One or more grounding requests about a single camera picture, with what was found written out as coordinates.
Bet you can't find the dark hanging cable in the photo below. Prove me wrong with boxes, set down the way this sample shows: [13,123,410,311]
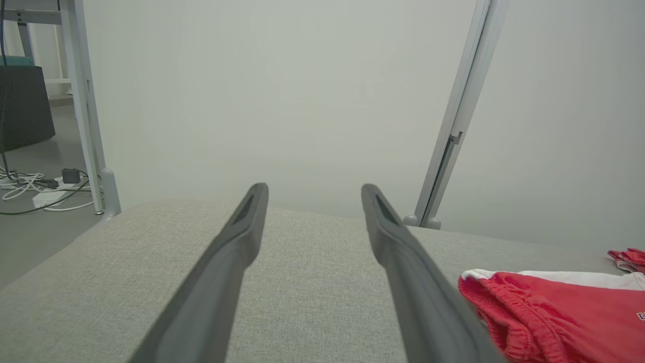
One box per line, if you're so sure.
[0,0,12,179]

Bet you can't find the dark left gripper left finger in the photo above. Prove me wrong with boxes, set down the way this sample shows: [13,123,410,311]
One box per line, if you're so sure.
[128,182,270,363]

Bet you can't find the red shorts with white band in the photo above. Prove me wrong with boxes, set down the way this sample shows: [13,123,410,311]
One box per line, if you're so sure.
[458,269,645,363]

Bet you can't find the dark grey bin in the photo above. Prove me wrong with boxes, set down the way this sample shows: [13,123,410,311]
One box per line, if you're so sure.
[0,65,56,153]

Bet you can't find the grey partition joint post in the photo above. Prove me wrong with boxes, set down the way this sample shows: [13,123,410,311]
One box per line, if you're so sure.
[403,0,510,230]

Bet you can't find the white table frame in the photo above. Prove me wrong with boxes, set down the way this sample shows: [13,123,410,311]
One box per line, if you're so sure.
[0,0,71,101]

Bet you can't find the grey partition post with castor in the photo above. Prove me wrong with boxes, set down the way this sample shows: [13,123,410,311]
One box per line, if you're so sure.
[59,0,122,221]

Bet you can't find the teal box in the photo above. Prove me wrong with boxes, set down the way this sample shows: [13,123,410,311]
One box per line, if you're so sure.
[0,54,35,68]

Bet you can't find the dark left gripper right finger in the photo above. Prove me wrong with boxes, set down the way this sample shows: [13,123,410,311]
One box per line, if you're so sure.
[360,183,505,363]

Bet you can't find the white power strip with cables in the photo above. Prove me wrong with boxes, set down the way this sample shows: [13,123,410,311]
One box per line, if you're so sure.
[0,170,96,212]

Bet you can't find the red basketball jersey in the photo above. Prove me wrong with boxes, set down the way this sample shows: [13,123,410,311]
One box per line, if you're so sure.
[607,248,645,274]

